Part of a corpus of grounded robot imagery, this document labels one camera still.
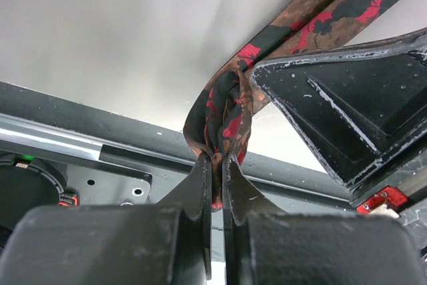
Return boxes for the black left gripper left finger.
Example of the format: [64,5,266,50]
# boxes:
[1,154,212,284]

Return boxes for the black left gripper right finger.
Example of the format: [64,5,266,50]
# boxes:
[222,154,426,284]

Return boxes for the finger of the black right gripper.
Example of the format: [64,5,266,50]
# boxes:
[251,29,426,205]

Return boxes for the brown red patterned tie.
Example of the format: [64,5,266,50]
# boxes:
[183,0,399,211]

